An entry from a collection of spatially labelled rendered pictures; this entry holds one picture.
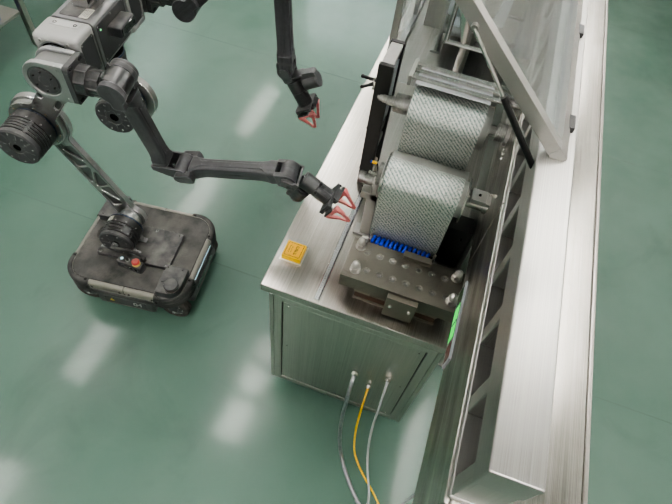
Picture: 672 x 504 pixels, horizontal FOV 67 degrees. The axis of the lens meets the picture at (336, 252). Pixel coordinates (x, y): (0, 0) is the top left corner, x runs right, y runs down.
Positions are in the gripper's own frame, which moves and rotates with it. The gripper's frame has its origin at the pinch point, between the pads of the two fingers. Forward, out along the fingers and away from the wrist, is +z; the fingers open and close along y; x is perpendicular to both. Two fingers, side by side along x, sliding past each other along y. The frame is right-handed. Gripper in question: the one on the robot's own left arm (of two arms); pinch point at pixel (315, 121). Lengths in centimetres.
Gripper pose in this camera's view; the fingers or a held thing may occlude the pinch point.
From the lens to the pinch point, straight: 206.4
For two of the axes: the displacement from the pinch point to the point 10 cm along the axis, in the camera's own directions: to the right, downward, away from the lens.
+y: 2.0, -7.9, 5.8
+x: -8.9, 0.9, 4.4
